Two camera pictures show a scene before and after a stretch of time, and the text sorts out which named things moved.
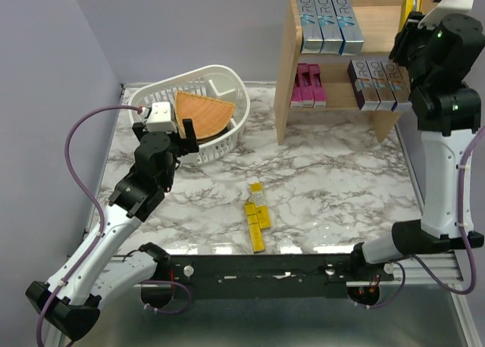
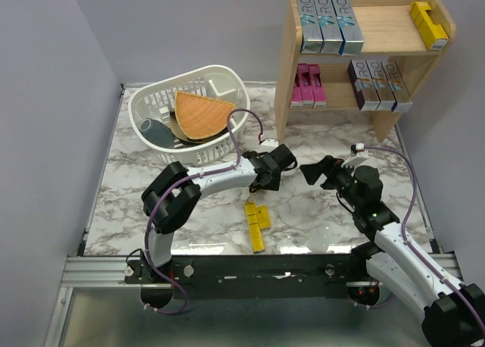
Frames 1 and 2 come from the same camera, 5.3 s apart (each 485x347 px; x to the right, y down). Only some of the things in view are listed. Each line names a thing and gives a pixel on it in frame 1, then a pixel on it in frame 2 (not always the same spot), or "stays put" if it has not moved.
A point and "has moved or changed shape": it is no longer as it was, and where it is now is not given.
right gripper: (411, 30) to (313, 171)
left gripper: (188, 145) to (273, 186)
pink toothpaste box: (305, 85) stays put
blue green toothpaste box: (312, 38) stays put
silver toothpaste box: (383, 86) stays put
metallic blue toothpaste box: (353, 41) stays put
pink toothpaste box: (296, 98) stays put
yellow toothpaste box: (412, 2) has moved or changed shape
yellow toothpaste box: (255, 229) stays put
